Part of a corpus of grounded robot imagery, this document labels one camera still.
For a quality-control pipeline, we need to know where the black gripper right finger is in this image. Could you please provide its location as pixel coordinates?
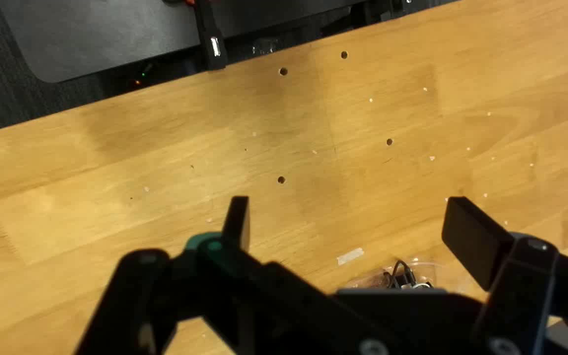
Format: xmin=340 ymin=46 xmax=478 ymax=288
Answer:
xmin=440 ymin=195 xmax=568 ymax=355

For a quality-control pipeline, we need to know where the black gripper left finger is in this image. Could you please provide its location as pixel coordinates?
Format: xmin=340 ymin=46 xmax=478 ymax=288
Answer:
xmin=76 ymin=195 xmax=366 ymax=355

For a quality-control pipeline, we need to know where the black strap with white label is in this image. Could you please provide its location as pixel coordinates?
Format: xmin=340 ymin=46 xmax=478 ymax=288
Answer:
xmin=192 ymin=0 xmax=231 ymax=71

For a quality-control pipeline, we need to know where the clear plastic zip bag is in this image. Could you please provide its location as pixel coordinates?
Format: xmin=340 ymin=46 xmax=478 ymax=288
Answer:
xmin=342 ymin=255 xmax=458 ymax=292

